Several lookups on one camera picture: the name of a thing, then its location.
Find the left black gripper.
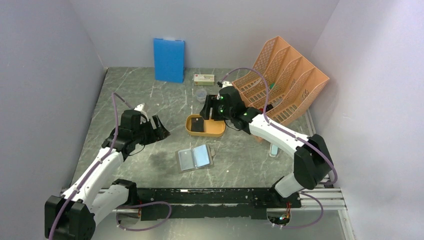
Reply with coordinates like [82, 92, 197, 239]
[132, 114, 170, 146]

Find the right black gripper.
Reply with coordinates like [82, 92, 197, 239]
[199, 94, 234, 121]

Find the yellow oval tray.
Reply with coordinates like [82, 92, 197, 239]
[185, 114, 226, 138]

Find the grey card holder wallet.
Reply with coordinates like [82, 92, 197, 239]
[175, 144, 215, 173]

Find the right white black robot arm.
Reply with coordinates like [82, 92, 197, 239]
[200, 86, 334, 207]

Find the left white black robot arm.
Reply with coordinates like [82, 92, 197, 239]
[44, 104, 170, 240]

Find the black credit card stack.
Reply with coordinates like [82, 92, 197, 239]
[190, 116, 204, 133]

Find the light blue card on table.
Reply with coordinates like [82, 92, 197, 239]
[268, 143, 279, 158]

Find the small clear plastic cup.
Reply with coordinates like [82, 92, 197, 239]
[194, 88, 208, 103]

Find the small white red box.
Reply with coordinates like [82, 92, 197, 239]
[193, 74, 215, 86]

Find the red black object in rack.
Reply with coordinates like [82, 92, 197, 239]
[261, 104, 274, 112]

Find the blue board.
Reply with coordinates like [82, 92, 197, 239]
[153, 38, 185, 84]

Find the orange file organizer rack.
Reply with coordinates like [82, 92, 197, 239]
[232, 36, 330, 127]

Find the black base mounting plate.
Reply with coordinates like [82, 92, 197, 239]
[117, 187, 302, 221]

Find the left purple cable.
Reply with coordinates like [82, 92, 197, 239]
[47, 92, 173, 240]

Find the purple cable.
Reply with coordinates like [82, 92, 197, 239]
[47, 92, 173, 240]
[216, 67, 339, 230]

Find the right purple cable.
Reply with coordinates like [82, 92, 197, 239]
[216, 67, 339, 230]

